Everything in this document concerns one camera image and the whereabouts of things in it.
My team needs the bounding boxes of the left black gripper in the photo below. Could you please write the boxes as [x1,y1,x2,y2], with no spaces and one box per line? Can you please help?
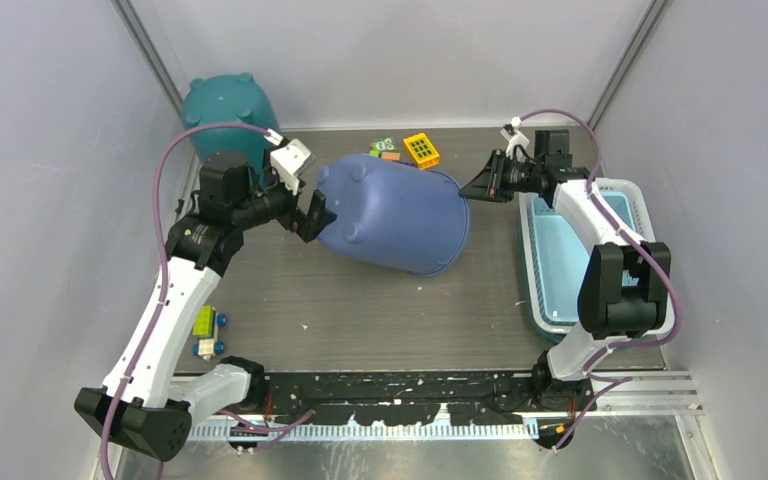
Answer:
[233,148,337,241]

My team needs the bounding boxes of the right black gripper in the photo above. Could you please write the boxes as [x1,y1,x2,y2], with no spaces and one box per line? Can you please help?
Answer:
[459,150,542,204]

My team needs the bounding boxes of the blue plastic bucket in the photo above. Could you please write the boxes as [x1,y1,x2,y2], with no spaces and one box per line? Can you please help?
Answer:
[316,154,471,276]

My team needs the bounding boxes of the teal plastic bucket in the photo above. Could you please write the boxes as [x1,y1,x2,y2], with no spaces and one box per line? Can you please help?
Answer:
[182,72,281,174]

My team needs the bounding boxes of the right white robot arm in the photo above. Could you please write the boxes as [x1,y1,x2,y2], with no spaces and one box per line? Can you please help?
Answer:
[459,123,682,411]

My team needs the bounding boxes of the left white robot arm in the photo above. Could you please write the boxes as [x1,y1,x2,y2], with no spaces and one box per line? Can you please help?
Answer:
[74,142,336,462]

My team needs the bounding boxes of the yellow grid toy block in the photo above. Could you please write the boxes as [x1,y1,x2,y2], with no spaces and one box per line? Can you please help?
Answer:
[403,133,440,170]

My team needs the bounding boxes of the green patterned toy tile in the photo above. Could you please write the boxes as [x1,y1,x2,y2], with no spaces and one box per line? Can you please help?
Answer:
[370,137,398,156]

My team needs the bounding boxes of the light blue inner basket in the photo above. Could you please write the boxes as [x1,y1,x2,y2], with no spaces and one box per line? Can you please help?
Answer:
[526,192,644,326]

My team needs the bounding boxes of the white plastic basket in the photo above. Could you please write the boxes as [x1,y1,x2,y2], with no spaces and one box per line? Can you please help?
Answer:
[518,177,676,340]

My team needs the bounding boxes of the toy train blocks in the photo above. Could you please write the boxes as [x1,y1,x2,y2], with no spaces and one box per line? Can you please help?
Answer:
[192,305,228,361]

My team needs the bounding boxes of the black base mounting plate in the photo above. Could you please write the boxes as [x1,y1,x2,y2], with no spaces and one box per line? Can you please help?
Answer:
[202,370,584,427]

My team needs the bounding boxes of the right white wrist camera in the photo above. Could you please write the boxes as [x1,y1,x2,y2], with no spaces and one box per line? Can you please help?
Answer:
[500,116,530,160]

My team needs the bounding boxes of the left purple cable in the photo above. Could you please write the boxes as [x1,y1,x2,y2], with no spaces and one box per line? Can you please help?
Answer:
[99,121,316,480]

